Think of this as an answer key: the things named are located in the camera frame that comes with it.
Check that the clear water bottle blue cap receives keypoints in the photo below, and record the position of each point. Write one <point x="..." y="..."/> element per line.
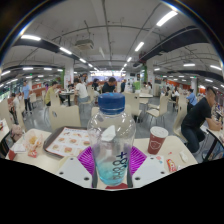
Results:
<point x="111" y="156"/>

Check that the beige dining table black legs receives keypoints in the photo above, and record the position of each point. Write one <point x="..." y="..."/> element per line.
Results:
<point x="216" y="135"/>

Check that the dark brown food tray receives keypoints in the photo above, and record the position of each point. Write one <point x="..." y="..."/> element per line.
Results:
<point x="48" y="141"/>

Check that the person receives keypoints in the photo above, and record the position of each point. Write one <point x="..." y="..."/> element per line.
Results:
<point x="26" y="91"/>
<point x="15" y="103"/>
<point x="196" y="116"/>
<point x="81" y="90"/>
<point x="191" y="98"/>
<point x="49" y="95"/>
<point x="108" y="87"/>

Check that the group of beige chairs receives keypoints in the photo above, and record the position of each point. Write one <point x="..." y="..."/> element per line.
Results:
<point x="163" y="105"/>

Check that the ceiling air conditioner unit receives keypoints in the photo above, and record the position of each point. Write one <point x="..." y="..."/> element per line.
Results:
<point x="84" y="44"/>

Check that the pink backpack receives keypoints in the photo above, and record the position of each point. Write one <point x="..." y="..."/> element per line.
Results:
<point x="16" y="132"/>

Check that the red paper cup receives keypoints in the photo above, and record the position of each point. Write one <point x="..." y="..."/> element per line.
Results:
<point x="156" y="143"/>

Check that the group of ceiling lights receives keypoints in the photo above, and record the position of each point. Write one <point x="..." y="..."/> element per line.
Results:
<point x="166" y="18"/>

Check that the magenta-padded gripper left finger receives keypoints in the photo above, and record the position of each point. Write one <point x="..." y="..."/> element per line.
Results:
<point x="75" y="168"/>

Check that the small white sachet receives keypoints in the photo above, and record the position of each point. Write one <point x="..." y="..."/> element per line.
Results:
<point x="184" y="156"/>

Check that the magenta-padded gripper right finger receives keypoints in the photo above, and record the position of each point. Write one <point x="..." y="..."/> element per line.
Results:
<point x="146" y="168"/>

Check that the red sauce packet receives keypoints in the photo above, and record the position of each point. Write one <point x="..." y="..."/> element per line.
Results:
<point x="171" y="165"/>
<point x="32" y="154"/>

